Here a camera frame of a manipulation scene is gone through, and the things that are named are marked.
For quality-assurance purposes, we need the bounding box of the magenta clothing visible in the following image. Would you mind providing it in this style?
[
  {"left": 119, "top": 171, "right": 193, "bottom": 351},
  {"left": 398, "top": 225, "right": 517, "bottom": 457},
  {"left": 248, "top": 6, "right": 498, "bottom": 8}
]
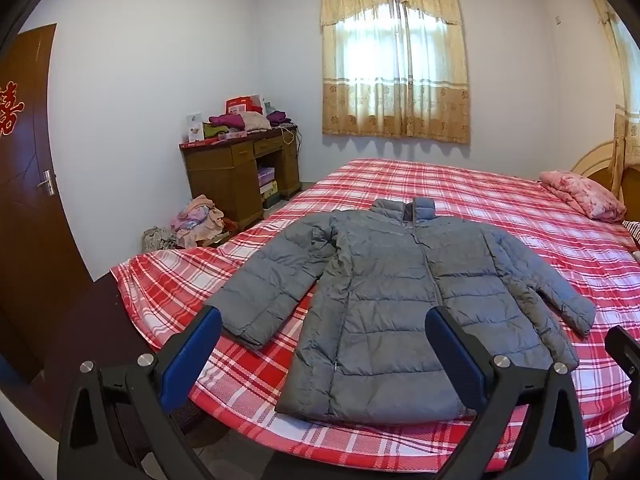
[{"left": 208, "top": 114, "right": 246, "bottom": 132}]

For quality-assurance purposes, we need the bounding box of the yellow side curtain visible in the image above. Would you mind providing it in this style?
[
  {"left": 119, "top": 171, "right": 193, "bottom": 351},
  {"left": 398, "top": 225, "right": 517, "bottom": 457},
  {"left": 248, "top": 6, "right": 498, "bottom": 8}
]
[{"left": 582, "top": 0, "right": 640, "bottom": 201}]

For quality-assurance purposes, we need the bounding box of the brown wooden door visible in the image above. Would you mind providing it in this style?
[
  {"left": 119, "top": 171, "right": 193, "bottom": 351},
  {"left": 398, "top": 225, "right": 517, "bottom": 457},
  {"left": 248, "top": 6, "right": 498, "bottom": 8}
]
[{"left": 0, "top": 23, "right": 96, "bottom": 386}]

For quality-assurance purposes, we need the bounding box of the wooden headboard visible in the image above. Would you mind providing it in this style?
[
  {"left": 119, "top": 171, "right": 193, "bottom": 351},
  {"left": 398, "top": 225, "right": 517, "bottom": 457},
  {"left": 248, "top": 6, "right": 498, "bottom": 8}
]
[{"left": 570, "top": 140, "right": 640, "bottom": 223}]

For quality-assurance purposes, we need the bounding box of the grey puffer jacket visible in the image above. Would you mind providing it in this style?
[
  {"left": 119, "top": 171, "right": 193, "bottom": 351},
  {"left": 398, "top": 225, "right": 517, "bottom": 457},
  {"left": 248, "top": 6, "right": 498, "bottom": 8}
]
[{"left": 202, "top": 197, "right": 597, "bottom": 423}]

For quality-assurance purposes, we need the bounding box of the white cable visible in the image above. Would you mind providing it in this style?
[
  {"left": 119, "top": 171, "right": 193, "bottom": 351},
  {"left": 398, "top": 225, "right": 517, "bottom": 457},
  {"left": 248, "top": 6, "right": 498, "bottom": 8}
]
[{"left": 280, "top": 126, "right": 302, "bottom": 154}]

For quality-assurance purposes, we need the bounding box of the bed with red plaid sheet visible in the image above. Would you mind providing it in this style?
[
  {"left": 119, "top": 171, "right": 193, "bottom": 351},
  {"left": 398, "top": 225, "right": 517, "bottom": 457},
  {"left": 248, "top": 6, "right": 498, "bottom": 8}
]
[{"left": 110, "top": 158, "right": 640, "bottom": 468}]

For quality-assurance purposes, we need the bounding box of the pink floral pillow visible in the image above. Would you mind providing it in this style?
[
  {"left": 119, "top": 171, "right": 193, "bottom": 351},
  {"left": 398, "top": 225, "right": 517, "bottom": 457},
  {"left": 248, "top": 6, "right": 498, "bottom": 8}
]
[{"left": 539, "top": 170, "right": 627, "bottom": 223}]

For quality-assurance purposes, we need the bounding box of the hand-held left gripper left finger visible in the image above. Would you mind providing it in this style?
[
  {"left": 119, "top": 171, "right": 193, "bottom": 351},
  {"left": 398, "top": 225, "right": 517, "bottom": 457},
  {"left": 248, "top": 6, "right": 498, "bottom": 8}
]
[{"left": 56, "top": 305, "right": 223, "bottom": 480}]

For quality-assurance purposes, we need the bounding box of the red cardboard box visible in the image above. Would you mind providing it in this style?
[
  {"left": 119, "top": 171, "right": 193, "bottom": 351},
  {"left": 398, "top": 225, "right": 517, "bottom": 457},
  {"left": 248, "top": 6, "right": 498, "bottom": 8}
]
[{"left": 225, "top": 95, "right": 264, "bottom": 116}]

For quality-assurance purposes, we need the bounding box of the grey cloth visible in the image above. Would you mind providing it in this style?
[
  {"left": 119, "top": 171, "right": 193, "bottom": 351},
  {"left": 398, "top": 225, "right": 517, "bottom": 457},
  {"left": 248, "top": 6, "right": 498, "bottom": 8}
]
[{"left": 142, "top": 227, "right": 179, "bottom": 254}]

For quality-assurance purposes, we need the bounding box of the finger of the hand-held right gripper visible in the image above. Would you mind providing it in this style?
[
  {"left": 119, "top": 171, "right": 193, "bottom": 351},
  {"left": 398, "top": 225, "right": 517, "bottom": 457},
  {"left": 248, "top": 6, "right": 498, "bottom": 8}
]
[{"left": 604, "top": 325, "right": 640, "bottom": 436}]

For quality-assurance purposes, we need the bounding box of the yellow patterned window curtain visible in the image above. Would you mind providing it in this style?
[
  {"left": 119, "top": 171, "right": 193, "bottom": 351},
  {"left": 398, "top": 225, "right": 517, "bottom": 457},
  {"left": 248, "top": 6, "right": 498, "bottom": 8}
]
[{"left": 320, "top": 0, "right": 472, "bottom": 145}]

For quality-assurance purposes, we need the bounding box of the wooden desk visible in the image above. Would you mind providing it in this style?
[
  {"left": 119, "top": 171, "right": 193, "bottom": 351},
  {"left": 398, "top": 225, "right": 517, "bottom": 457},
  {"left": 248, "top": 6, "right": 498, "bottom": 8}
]
[{"left": 179, "top": 124, "right": 302, "bottom": 231}]

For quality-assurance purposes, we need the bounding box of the pile of pastel clothes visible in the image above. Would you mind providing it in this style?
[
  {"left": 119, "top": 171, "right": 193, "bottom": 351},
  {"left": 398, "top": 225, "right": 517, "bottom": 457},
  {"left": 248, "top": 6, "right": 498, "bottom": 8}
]
[{"left": 172, "top": 194, "right": 227, "bottom": 249}]

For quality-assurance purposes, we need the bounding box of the beige clothing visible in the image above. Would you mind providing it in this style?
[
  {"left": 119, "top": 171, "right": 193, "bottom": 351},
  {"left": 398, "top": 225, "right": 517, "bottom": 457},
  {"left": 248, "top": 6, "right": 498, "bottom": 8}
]
[{"left": 243, "top": 111, "right": 271, "bottom": 133}]

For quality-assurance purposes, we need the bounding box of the red paper door decoration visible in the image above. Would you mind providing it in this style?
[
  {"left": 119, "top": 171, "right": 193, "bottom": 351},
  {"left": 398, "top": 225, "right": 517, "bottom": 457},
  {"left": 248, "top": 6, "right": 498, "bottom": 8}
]
[{"left": 0, "top": 80, "right": 25, "bottom": 137}]

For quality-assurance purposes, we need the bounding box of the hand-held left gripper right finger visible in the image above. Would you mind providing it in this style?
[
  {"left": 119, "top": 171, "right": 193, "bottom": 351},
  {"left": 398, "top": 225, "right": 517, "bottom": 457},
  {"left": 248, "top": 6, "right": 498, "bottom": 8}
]
[{"left": 424, "top": 305, "right": 591, "bottom": 480}]

